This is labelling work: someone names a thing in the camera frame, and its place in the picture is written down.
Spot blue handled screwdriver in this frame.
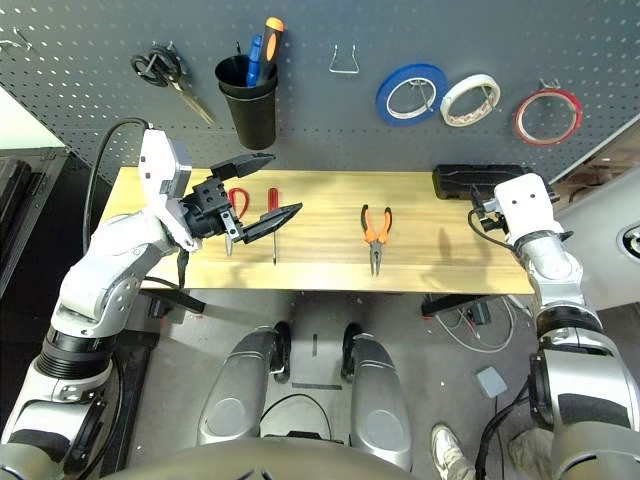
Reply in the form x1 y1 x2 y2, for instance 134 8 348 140
245 33 265 87

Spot silver right robot leg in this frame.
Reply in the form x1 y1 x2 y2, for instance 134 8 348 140
340 322 414 474

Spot silver tape hook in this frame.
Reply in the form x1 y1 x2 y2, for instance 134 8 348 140
408 78 437 114

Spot black plastic cup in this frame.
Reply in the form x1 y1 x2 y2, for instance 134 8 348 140
214 54 279 151

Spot black floor cable loop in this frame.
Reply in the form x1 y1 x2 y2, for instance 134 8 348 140
259 393 332 442

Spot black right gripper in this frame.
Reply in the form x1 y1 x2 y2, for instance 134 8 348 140
471 184 509 234

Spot light grey cabinet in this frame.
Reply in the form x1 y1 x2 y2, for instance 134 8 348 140
553 177 640 329

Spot silver robot leg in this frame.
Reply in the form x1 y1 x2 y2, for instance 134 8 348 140
340 322 414 474
195 321 292 446

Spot black flat tool case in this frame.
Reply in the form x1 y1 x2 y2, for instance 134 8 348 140
432 163 532 201

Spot camouflage trouser leg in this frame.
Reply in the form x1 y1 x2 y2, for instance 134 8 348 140
507 427 556 480
442 444 479 480

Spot black handled scissors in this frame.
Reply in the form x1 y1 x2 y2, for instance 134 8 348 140
130 43 217 127

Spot red tape roll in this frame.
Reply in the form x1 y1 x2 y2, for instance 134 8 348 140
513 88 584 147

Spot silver left robot leg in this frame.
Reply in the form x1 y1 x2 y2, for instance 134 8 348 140
195 321 292 446

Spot white floor cables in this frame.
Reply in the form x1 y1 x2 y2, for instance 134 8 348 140
434 294 519 352

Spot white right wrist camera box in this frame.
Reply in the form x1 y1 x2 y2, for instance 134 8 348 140
492 173 566 241

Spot white sneaker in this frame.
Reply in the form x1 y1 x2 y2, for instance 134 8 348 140
430 423 464 480

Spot orange black needle-nose pliers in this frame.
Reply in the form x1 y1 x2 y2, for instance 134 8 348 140
360 203 394 277

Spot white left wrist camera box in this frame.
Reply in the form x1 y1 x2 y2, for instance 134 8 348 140
137 128 201 251

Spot red handled scissors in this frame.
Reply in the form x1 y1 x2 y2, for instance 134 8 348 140
224 186 252 258

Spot olive grey robot torso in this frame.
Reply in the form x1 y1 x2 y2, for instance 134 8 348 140
107 435 419 480

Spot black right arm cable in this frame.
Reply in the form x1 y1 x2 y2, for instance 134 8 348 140
467 207 534 480

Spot red handled screwdriver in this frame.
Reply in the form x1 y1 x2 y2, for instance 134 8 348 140
267 187 281 265

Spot black equipment cart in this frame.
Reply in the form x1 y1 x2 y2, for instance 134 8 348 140
0 147 121 351

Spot silver double pegboard hook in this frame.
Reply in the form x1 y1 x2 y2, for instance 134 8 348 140
0 27 35 55

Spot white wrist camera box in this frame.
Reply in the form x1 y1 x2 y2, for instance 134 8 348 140
492 173 566 241
137 128 201 251

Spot orange black handled screwdriver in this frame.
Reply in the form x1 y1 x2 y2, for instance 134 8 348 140
255 16 286 84

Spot black power adapter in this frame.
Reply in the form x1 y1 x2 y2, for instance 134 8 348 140
467 299 494 327

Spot blue tape roll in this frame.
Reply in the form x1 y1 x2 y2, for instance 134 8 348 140
375 62 449 127

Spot silver wire pliers holder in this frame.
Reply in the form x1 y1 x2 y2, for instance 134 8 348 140
328 43 361 74

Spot grey foot pedal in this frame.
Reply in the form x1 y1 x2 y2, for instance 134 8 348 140
473 366 509 400

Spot white tape roll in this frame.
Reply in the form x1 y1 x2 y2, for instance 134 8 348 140
439 73 502 129

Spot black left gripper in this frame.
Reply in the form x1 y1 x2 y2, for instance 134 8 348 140
179 152 305 246

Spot dark grey pegboard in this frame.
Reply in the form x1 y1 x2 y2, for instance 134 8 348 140
0 0 640 184

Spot black ribbed plastic case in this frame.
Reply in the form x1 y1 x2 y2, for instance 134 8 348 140
0 159 49 281

